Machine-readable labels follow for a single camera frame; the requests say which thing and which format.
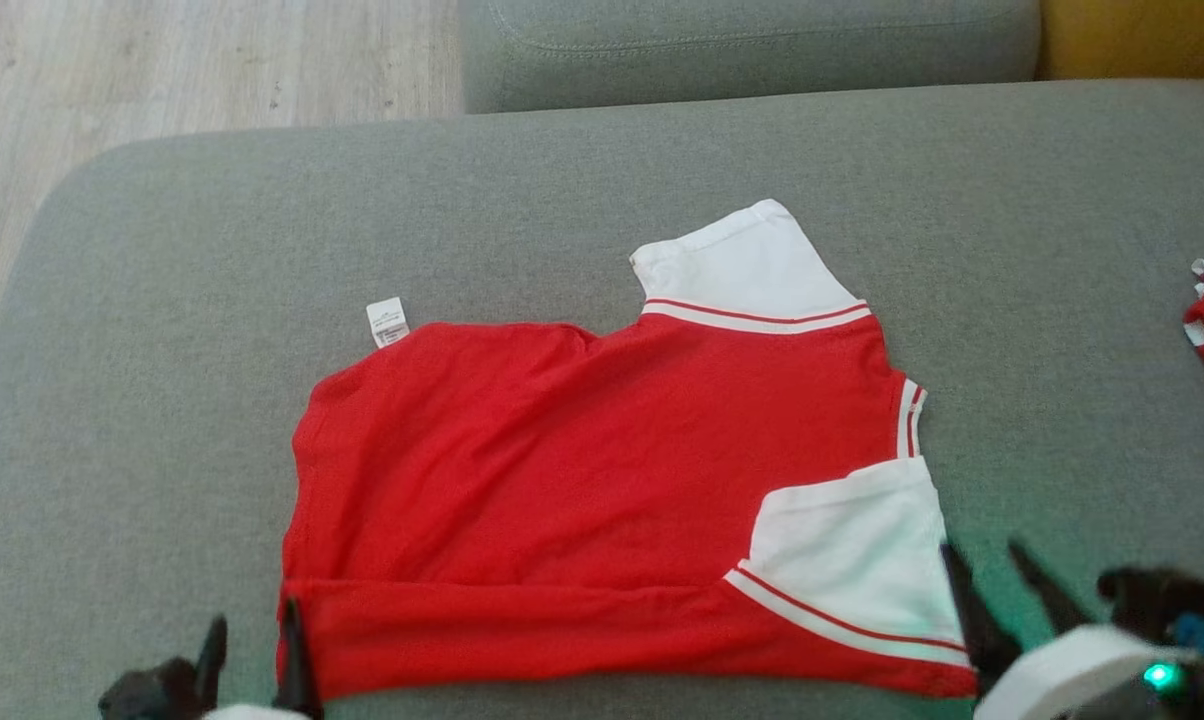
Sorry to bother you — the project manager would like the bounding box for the large grey sofa seat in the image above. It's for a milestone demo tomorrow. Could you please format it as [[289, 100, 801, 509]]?
[[0, 80, 1204, 720]]

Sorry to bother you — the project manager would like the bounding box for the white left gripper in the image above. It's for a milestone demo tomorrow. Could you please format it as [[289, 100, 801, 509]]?
[[193, 598, 324, 720]]

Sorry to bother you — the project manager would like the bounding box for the red and white jersey shirt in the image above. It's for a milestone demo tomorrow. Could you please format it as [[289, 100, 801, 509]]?
[[276, 198, 979, 701]]

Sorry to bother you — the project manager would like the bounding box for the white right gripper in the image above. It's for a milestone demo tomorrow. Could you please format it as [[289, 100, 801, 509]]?
[[940, 540, 1204, 720]]

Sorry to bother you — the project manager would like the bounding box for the grey stitched sofa cushion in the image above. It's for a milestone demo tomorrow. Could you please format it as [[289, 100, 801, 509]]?
[[458, 0, 1044, 115]]

